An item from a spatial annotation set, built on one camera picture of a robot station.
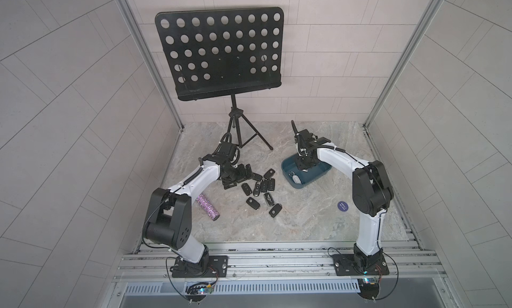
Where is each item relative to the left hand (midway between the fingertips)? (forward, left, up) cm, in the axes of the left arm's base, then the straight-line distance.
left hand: (250, 177), depth 88 cm
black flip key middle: (-1, -6, -5) cm, 9 cm away
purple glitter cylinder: (-14, +16, -4) cm, 21 cm away
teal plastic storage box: (+11, -19, -5) cm, 22 cm away
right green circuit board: (-39, -42, -5) cm, 58 cm away
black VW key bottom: (-12, -11, -6) cm, 18 cm away
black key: (-3, +2, -5) cm, 6 cm away
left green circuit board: (-40, +15, -6) cm, 44 cm away
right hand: (+9, -24, -3) cm, 26 cm away
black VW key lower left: (-9, -2, -7) cm, 12 cm away
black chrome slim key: (-3, -3, -5) cm, 7 cm away
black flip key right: (0, -10, -6) cm, 11 cm away
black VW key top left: (+3, -3, -5) cm, 7 cm away
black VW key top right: (+5, -9, -6) cm, 12 cm away
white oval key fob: (+2, -22, -5) cm, 23 cm away
